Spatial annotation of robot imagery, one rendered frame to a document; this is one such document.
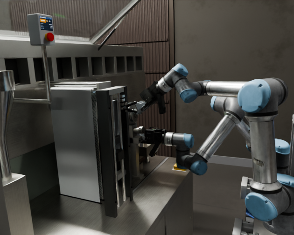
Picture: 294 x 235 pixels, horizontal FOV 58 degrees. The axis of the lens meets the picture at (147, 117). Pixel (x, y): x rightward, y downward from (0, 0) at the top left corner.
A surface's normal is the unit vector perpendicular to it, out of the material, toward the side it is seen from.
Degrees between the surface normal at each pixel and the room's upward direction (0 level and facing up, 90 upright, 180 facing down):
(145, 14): 90
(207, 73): 90
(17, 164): 90
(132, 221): 0
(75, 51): 90
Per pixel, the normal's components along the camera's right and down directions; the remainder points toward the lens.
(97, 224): -0.04, -0.98
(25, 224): 0.91, 0.06
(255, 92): -0.80, 0.03
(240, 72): -0.39, 0.21
